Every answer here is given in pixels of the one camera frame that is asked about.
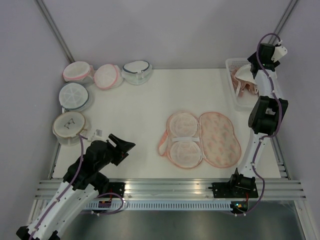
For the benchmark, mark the pink satin bra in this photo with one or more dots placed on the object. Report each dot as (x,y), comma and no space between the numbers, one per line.
(240,86)

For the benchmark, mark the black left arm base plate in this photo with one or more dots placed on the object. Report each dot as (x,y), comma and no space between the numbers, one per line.
(117,188)

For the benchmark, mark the aluminium front rail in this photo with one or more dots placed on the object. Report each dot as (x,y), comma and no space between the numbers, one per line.
(276,189)

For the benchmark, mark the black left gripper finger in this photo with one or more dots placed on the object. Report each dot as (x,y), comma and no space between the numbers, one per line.
(124,147)
(115,140)

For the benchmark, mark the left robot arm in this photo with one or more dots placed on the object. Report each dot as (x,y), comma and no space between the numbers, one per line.
(82,183)

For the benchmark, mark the aluminium corner post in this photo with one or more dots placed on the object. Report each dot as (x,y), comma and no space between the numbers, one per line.
(286,16)
(41,5)

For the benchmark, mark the beige glasses print laundry bag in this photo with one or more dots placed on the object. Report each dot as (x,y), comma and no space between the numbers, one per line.
(68,126)

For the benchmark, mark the white satin bra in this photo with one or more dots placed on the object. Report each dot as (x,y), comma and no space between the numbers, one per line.
(245,74)

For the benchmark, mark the pink trim mesh laundry bag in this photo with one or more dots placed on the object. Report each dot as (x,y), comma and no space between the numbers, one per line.
(108,76)

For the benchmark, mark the grey trim round laundry bag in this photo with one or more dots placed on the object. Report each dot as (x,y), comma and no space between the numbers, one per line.
(74,97)

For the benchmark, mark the right aluminium corner post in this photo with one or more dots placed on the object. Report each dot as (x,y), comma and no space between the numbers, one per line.
(286,16)

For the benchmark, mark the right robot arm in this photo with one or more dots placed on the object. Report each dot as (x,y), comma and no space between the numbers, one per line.
(265,118)

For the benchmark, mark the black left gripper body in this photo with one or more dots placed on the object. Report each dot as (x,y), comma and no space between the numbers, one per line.
(112,155)

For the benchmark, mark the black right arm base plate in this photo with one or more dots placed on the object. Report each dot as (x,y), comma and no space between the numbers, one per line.
(225,190)

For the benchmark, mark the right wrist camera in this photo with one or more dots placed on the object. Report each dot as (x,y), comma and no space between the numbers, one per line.
(279,52)

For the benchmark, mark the blue trim white laundry bag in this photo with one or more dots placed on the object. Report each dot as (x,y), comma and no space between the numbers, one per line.
(137,72)

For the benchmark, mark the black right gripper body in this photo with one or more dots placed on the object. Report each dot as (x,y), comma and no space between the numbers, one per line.
(252,57)

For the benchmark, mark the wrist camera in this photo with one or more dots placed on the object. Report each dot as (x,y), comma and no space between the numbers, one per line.
(279,52)
(94,135)

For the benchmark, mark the white slotted cable duct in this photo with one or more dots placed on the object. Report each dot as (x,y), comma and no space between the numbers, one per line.
(139,205)

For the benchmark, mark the pink trim round laundry bag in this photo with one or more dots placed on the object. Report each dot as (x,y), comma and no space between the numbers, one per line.
(79,72)

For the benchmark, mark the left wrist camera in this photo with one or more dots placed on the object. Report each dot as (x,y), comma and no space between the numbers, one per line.
(94,135)

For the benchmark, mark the tulip print bra laundry bag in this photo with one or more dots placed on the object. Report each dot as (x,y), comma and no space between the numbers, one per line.
(188,140)

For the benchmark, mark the left aluminium corner post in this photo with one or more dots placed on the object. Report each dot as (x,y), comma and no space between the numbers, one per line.
(41,5)

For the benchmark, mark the white plastic basket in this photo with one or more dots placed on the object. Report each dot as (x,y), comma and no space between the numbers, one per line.
(244,101)

